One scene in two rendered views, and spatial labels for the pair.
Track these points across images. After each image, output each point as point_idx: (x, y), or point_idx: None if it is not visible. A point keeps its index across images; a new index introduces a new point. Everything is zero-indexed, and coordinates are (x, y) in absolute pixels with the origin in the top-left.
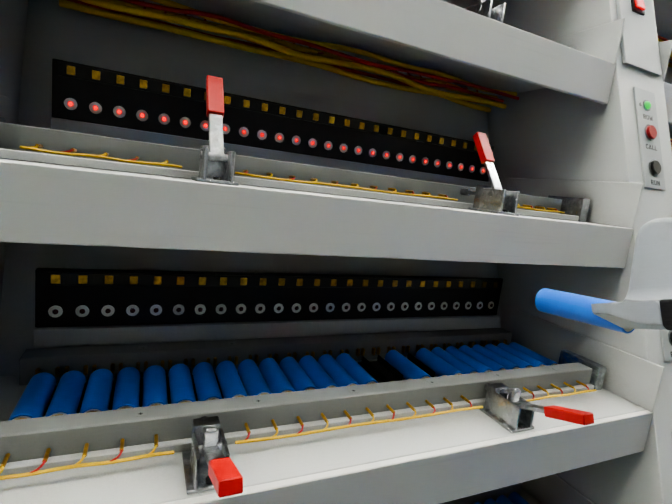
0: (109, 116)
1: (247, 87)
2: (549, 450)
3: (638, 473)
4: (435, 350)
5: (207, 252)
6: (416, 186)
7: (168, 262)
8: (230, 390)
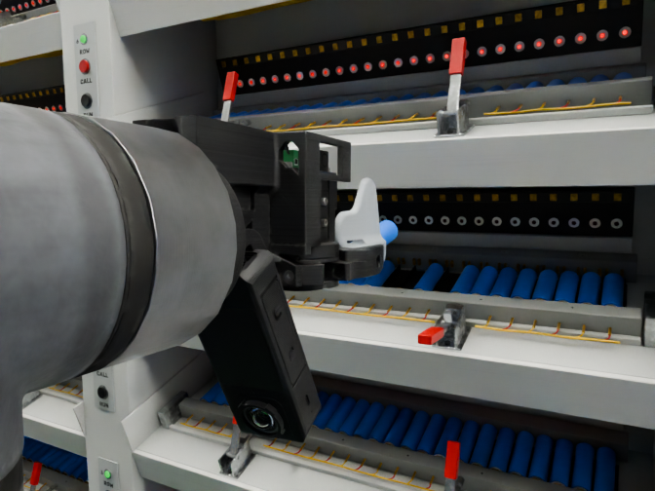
0: (248, 87)
1: (342, 22)
2: (476, 374)
3: None
4: (482, 269)
5: None
6: (408, 108)
7: None
8: None
